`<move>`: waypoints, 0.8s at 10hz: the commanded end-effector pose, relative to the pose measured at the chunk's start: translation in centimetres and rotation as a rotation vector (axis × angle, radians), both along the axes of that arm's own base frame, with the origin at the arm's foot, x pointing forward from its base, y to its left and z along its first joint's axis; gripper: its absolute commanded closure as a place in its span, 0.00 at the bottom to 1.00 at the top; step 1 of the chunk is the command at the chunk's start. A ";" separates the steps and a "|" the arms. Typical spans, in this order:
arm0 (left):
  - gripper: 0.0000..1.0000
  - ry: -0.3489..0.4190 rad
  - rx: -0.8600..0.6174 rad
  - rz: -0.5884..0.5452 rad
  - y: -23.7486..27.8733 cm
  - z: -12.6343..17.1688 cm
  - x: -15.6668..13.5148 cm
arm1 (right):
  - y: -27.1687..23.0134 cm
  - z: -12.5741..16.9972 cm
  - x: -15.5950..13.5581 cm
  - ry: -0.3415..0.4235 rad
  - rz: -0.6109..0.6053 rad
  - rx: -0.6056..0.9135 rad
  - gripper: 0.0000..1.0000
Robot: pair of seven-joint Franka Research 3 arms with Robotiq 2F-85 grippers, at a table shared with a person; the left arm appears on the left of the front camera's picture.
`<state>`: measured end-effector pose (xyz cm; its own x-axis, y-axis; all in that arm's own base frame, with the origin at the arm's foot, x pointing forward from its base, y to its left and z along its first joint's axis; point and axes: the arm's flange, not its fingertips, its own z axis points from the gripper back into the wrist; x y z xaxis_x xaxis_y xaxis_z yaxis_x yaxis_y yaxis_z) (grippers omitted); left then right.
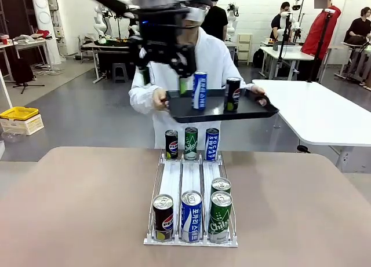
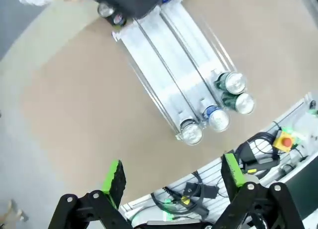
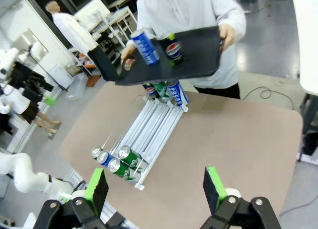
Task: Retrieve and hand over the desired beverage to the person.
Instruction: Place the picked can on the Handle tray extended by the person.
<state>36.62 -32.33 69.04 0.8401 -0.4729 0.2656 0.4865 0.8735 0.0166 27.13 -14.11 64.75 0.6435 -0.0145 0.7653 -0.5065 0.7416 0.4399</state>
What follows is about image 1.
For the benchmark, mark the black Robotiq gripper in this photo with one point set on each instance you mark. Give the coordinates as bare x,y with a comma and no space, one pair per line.
162,35

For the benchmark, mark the blue Pocari Sweat can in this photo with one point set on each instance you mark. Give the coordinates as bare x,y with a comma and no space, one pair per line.
200,90
212,144
191,217

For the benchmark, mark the black plastic serving tray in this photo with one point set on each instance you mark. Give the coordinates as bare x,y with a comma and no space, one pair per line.
220,112

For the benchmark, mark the black Pepsi can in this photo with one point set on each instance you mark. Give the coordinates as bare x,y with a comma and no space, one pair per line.
232,94
171,145
163,217

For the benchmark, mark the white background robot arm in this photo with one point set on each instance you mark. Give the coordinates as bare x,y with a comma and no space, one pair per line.
232,21
101,23
295,25

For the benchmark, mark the person's left forearm white sleeve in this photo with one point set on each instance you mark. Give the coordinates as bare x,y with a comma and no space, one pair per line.
247,87

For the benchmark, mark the person's right forearm white sleeve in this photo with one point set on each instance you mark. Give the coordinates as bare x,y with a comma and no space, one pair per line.
142,100

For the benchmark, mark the person in white coat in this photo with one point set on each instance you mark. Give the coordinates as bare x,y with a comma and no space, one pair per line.
208,61

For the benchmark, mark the person in dark shirt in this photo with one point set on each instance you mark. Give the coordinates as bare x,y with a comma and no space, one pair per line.
279,21

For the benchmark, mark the person in red jacket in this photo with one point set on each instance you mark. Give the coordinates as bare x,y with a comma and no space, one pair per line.
316,35

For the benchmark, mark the seated person in black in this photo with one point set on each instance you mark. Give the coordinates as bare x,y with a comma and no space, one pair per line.
359,28

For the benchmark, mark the person's right hand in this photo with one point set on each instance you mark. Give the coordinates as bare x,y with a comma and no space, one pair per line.
159,99

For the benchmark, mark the person's left hand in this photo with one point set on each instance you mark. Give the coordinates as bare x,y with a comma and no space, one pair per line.
258,91

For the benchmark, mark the grey plastic stool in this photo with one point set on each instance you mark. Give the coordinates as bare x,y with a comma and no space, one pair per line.
119,73

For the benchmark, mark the black workbench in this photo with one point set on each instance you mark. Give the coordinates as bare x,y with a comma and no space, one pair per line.
113,51

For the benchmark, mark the man in black shirt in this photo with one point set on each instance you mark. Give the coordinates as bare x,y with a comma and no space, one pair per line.
216,21

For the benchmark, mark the green Chilsung cider can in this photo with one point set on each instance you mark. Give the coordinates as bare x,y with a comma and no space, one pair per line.
191,144
221,185
220,220

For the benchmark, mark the white drawer cabinet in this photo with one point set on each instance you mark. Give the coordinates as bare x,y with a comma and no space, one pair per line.
245,48

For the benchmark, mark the black backpack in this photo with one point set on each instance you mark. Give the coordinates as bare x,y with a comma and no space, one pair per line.
258,58

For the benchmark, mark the white can dispenser rack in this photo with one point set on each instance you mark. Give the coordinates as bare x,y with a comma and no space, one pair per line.
191,174

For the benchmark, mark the black pole stand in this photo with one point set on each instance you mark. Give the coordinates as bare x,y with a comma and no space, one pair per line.
283,41

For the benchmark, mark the white long desk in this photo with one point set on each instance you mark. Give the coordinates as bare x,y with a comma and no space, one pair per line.
287,54

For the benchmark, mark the white standing air conditioner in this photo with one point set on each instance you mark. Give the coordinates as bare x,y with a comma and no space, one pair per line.
47,26

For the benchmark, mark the white cluttered desk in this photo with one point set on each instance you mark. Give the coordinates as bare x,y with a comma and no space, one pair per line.
26,44

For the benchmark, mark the black bag on stand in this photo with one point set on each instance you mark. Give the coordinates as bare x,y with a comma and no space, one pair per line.
21,71

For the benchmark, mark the white plastic crate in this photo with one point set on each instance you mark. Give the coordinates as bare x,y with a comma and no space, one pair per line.
29,126

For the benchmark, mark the yellow plastic basket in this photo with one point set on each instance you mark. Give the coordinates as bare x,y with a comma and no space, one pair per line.
18,113

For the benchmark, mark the black round floor object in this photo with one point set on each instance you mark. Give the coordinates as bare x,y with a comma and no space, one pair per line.
303,149

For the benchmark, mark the white rounded table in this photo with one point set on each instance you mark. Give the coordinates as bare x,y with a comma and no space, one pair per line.
319,113

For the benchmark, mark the red cup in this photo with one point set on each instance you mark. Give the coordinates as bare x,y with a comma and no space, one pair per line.
4,40

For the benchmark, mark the clear plastic bowl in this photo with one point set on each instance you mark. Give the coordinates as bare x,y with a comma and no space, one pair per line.
11,136

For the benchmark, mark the black camera tripod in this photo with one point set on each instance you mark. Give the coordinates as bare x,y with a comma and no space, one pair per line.
320,44

